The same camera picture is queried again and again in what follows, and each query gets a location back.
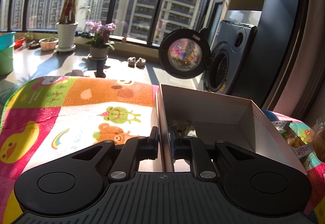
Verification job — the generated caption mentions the snack packets beside box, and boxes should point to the snack packets beside box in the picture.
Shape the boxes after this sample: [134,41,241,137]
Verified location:
[272,121,324,163]

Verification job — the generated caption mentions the left white slipper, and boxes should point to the left white slipper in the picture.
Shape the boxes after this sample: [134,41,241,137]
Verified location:
[127,57,137,67]

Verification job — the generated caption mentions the right white slipper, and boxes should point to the right white slipper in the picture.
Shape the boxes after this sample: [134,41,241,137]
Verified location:
[135,57,146,68]

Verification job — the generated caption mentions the black plant stand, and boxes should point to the black plant stand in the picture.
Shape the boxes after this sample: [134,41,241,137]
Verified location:
[95,58,106,78]

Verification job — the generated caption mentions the brown cardboard box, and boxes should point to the brown cardboard box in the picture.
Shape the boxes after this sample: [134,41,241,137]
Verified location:
[155,84,306,173]

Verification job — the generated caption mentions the shallow beige plant bowl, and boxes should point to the shallow beige plant bowl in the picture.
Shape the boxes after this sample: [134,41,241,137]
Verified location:
[39,37,58,51]

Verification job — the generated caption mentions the red plastic basin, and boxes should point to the red plastic basin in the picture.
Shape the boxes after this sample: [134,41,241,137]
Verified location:
[14,37,25,49]

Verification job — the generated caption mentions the grey washing machine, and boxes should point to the grey washing machine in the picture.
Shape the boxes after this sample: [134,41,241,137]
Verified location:
[203,20,257,95]

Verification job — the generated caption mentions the white slipper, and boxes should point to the white slipper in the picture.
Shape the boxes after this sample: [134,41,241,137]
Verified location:
[127,57,137,67]
[135,57,146,68]

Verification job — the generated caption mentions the colourful cartoon play mat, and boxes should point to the colourful cartoon play mat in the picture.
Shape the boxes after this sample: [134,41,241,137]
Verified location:
[1,76,324,223]

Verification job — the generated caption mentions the teal plastic basin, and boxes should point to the teal plastic basin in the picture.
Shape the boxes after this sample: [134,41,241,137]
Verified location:
[0,32,16,50]

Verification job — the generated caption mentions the green plastic bucket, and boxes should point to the green plastic bucket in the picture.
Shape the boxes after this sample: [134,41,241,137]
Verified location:
[0,44,14,76]

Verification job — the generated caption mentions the pink orchid in pot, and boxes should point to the pink orchid in pot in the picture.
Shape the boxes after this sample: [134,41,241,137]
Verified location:
[85,21,116,60]

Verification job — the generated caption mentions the round black washer door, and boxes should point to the round black washer door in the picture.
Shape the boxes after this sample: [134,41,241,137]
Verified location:
[159,29,211,79]

